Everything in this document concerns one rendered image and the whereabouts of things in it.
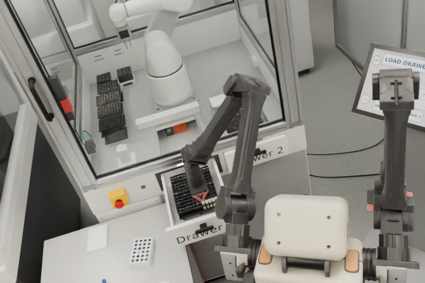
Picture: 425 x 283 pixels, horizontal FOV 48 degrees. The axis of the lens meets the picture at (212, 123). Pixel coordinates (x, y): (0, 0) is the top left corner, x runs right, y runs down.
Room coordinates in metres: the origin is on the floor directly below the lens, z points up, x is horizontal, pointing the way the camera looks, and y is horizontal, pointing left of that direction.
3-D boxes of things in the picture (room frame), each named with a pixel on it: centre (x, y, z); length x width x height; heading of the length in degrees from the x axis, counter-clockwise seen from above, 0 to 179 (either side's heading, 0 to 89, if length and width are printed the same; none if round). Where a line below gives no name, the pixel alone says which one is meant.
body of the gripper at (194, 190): (1.34, 0.12, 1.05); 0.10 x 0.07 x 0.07; 5
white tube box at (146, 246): (1.29, 0.42, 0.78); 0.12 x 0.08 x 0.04; 168
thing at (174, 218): (1.46, 0.15, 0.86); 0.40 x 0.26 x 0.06; 3
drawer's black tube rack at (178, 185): (1.45, 0.15, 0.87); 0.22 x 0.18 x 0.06; 3
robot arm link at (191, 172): (1.35, 0.12, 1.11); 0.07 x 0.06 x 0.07; 3
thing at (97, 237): (1.44, 0.62, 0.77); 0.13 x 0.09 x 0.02; 0
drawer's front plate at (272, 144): (1.59, -0.16, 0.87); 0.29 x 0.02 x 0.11; 93
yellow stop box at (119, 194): (1.54, 0.48, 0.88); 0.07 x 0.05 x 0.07; 93
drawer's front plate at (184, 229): (1.25, 0.14, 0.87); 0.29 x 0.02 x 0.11; 93
